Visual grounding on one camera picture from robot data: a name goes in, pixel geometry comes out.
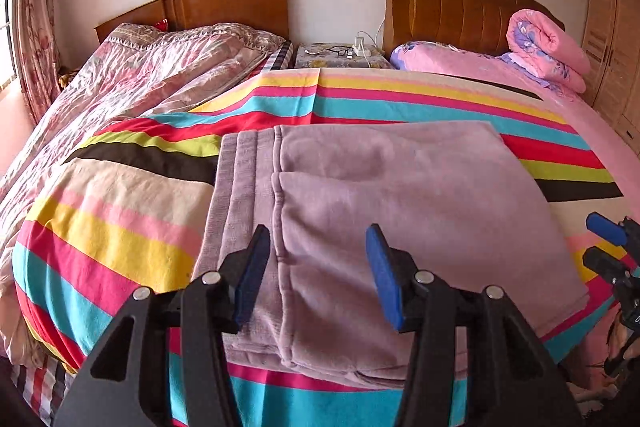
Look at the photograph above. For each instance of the black eyeglasses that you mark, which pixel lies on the black eyeglasses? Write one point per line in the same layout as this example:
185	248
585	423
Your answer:
330	51

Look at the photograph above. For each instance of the window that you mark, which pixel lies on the window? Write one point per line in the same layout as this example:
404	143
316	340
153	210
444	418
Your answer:
5	47

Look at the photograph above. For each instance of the panelled wooden headboard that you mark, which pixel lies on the panelled wooden headboard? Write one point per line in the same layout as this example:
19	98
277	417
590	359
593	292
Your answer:
450	7

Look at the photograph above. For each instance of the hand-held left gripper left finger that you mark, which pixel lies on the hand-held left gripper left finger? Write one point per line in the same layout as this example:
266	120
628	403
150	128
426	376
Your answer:
252	277

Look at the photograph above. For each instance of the nightstand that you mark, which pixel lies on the nightstand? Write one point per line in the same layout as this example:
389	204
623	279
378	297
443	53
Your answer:
330	61

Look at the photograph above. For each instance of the small red object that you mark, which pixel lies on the small red object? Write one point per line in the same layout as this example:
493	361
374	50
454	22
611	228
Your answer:
161	25

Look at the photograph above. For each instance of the checked bed sheet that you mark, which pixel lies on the checked bed sheet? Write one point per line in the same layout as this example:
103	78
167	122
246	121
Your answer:
35	387

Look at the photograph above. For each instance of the mauve sweater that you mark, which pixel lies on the mauve sweater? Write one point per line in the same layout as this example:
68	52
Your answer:
400	187

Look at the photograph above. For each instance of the rolled pink floral quilt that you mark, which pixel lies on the rolled pink floral quilt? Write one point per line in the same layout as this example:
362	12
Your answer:
540	42

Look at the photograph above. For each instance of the light wooden wardrobe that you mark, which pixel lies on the light wooden wardrobe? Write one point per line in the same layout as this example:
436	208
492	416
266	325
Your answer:
610	32

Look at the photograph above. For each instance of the plaid mattress edge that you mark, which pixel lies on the plaid mattress edge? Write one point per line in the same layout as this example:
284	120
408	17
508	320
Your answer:
277	57

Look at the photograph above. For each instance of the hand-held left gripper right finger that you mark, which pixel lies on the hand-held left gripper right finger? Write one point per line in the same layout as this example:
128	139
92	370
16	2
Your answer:
385	277

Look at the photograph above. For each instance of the striped colourful blanket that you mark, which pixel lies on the striped colourful blanket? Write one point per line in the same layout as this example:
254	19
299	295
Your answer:
125	217

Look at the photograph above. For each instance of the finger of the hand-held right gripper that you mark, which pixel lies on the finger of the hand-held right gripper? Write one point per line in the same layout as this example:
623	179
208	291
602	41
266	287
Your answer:
605	226
600	261

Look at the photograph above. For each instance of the pink floral curtain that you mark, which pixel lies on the pink floral curtain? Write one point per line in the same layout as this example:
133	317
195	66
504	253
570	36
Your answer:
37	32

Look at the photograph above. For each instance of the white power strip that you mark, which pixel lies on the white power strip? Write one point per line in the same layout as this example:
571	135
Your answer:
360	49

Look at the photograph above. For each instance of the plain wooden headboard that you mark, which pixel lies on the plain wooden headboard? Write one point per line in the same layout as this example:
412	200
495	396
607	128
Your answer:
230	7

